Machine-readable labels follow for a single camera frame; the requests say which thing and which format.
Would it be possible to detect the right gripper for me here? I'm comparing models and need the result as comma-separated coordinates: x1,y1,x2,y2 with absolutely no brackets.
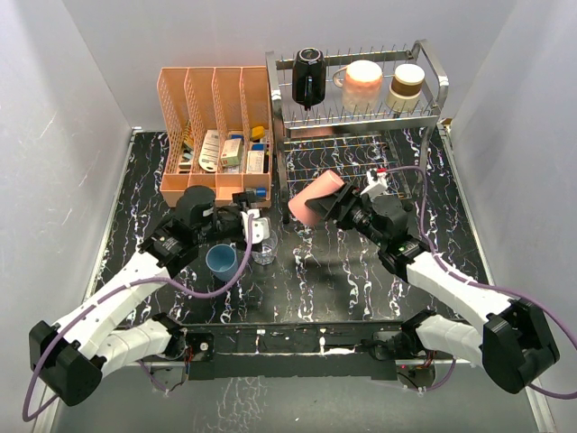
307,183,386,249

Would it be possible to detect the pink plastic tumbler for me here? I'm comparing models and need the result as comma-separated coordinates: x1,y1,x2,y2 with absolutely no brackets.
288,170,344,226

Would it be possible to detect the blue plastic tumbler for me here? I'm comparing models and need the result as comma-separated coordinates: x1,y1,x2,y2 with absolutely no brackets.
206,244,238,282

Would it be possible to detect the pink textured mug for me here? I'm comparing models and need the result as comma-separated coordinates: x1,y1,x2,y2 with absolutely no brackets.
332,60,383,114

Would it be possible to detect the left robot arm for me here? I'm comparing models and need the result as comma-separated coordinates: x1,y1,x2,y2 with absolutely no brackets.
29,186,268,406

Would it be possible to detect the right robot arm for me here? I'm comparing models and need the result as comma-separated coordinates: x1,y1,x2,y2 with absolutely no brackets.
302,183,560,393

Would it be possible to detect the steel two-tier dish rack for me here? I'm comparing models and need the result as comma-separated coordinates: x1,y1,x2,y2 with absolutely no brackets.
265,39,449,224

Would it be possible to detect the white red-print box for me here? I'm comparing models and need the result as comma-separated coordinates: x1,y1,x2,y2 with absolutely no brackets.
245,150,266,174

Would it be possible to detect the green and white box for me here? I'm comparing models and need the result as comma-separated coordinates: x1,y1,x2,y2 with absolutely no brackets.
220,137,243,167

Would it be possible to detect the white barcode card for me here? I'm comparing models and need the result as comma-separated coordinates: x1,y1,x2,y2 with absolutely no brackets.
198,130,220,172

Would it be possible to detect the yellow eraser block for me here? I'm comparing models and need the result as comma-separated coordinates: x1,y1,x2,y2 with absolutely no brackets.
251,126,265,142

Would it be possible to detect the peach plastic desk organizer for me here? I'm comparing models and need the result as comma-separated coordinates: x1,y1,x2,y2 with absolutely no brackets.
157,66,274,207

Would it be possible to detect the brown and cream cup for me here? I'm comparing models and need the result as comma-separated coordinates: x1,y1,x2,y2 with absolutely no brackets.
386,63,425,113

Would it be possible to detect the black ceramic mug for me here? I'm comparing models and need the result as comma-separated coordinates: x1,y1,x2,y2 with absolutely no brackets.
292,47,326,111

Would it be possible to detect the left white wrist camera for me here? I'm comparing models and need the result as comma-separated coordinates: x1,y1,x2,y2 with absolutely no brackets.
247,217,270,246

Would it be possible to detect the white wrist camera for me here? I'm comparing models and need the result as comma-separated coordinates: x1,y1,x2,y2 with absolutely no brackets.
247,217,270,246
362,169,389,200

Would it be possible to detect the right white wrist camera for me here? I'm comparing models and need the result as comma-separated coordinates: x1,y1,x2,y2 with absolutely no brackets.
362,169,389,200

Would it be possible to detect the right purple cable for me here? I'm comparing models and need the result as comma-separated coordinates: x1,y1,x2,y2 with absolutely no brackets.
387,165,577,401

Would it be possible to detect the purple cable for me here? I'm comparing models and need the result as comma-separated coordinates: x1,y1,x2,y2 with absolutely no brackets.
387,165,577,401
21,211,256,423

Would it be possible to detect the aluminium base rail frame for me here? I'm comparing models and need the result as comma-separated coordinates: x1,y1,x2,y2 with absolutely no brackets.
37,326,557,432

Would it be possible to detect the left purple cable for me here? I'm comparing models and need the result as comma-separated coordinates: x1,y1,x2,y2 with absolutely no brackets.
21,211,256,423

